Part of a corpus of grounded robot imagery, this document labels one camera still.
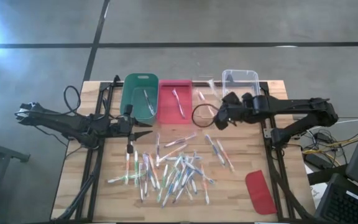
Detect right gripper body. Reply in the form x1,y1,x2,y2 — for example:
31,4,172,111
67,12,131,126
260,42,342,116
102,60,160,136
213,91,256,131

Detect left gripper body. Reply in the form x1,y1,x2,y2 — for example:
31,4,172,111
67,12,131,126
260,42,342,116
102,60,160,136
109,105,135,154

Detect pink plastic bin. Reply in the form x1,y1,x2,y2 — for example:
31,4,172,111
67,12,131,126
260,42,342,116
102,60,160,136
156,79,195,124

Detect large clear plastic bin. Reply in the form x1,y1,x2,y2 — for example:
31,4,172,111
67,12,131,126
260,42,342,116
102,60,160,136
221,68,262,121

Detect green plastic bin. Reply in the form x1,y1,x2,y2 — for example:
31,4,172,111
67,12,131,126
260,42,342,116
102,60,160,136
119,73,160,125

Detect small clear plastic bin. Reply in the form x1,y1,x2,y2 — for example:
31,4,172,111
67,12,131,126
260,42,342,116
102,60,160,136
191,74,226,123

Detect red plastic lid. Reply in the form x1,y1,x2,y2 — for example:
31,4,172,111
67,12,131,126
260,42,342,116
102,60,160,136
245,169,278,215

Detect black power brick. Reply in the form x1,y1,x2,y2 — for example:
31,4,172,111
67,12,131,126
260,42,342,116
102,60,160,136
305,152,334,170

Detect black desk crossbar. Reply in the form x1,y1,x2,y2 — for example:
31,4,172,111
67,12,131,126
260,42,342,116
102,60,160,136
306,164,349,186

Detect white paper sheet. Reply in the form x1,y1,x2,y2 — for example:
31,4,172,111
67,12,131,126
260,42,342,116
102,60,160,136
309,182,329,205

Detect dark open laptop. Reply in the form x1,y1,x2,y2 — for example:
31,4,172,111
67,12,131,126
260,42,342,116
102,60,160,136
314,172,358,224

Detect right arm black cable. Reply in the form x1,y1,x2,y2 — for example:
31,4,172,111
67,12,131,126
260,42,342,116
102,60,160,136
191,103,221,128

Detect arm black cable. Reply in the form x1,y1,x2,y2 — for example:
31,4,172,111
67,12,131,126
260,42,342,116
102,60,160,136
191,103,221,128
63,85,82,114

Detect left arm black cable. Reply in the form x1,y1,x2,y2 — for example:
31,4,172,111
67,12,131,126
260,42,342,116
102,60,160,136
63,85,82,114

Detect yellow cable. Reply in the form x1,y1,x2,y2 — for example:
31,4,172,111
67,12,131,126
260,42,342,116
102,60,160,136
301,138,357,156

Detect white cable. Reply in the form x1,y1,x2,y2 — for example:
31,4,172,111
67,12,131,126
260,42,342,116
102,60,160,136
306,118,358,131

